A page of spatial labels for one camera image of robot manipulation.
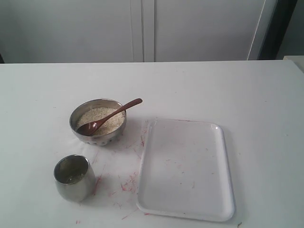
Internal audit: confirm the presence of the brown wooden spoon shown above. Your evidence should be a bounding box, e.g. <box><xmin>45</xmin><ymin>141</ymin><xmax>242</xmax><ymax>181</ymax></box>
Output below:
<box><xmin>76</xmin><ymin>98</ymin><xmax>143</xmax><ymax>136</ymax></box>

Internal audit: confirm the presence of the steel rice bowl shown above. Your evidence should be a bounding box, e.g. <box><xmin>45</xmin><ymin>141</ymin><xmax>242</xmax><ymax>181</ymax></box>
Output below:
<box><xmin>69</xmin><ymin>99</ymin><xmax>127</xmax><ymax>146</ymax></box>

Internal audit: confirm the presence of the beige grainy food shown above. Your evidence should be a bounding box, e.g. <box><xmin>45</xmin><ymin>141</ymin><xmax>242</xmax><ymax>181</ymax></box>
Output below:
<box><xmin>76</xmin><ymin>107</ymin><xmax>125</xmax><ymax>136</ymax></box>

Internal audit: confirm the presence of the small steel cup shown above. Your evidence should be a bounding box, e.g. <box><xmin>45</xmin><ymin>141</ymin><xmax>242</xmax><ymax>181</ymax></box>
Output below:
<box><xmin>53</xmin><ymin>154</ymin><xmax>95</xmax><ymax>202</ymax></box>

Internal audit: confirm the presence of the white plastic tray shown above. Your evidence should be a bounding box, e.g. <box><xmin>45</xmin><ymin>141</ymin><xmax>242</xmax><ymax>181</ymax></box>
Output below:
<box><xmin>136</xmin><ymin>118</ymin><xmax>235</xmax><ymax>222</ymax></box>

